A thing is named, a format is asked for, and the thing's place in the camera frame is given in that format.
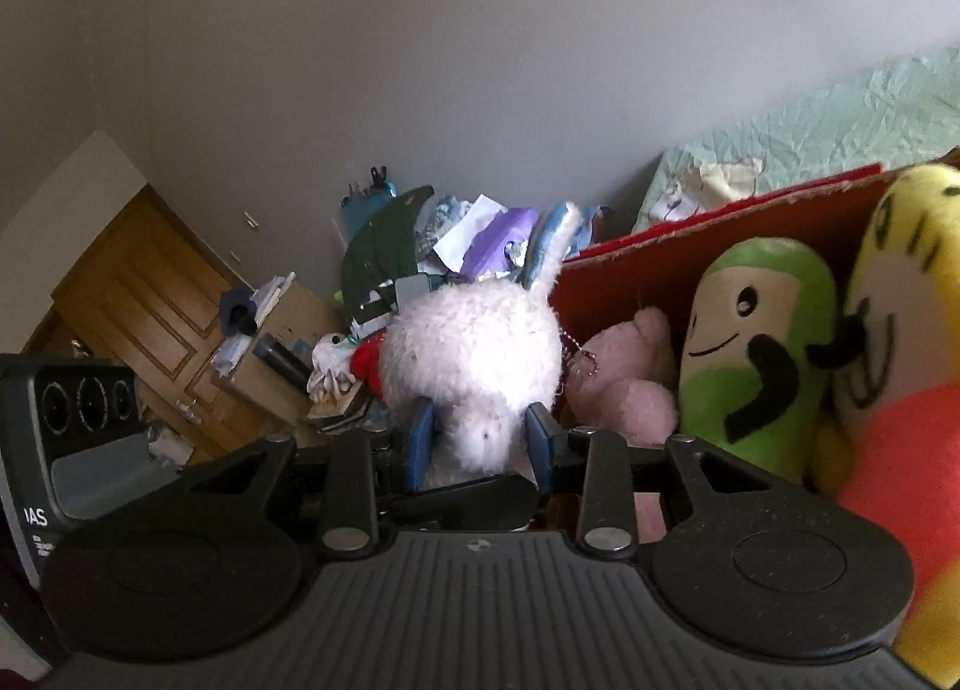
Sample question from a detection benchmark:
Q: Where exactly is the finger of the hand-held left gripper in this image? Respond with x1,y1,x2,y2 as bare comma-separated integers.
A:
384,475,539,532

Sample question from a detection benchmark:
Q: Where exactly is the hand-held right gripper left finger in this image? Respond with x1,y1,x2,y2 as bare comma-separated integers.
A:
180,397,437,561

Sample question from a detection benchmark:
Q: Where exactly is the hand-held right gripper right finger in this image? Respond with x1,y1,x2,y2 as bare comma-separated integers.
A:
525,403,792,560

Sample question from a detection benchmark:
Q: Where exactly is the white plush rabbit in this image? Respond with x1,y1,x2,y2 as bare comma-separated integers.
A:
377,202,595,490

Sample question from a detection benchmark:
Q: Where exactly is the pink plush toy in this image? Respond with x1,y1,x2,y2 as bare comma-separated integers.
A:
561,305,680,541

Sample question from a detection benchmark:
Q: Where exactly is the red cardboard box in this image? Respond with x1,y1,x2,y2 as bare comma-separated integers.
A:
550,147,960,451

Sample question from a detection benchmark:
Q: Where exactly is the green plush toy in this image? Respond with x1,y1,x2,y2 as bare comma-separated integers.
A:
679,238,842,487

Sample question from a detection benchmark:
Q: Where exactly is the yellow and orange plush toy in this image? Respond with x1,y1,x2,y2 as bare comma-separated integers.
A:
804,163,960,685

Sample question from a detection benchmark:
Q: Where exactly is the red soft item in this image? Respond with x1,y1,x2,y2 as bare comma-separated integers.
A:
349,340,386,392

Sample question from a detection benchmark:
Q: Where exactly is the small white plush toy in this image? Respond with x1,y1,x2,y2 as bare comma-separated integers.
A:
310,333,359,400

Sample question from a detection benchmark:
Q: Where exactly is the wooden door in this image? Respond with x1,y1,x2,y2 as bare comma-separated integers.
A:
21,183,320,467

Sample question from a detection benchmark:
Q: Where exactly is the black bottle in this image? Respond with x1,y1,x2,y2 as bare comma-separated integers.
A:
253,333,314,397

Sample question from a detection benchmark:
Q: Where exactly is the brown cardboard box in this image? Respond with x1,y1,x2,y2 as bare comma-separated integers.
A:
217,279,347,407

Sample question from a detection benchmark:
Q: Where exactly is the dark green cloth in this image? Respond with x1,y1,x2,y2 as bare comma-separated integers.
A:
340,185,437,310

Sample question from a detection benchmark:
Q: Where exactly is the dark blue cap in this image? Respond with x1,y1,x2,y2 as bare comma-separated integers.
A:
219,287,260,332

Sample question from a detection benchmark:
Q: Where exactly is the purple packet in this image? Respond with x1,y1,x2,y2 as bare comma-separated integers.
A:
459,207,542,280

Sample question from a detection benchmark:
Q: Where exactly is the white paper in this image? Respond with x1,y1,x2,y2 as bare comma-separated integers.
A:
432,194,505,272

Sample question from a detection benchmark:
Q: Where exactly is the blue bag with black clip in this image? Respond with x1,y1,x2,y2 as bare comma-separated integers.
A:
340,165,397,245

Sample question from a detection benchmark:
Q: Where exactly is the pale green printed bed sheet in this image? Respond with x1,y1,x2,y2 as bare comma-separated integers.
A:
632,45,960,235

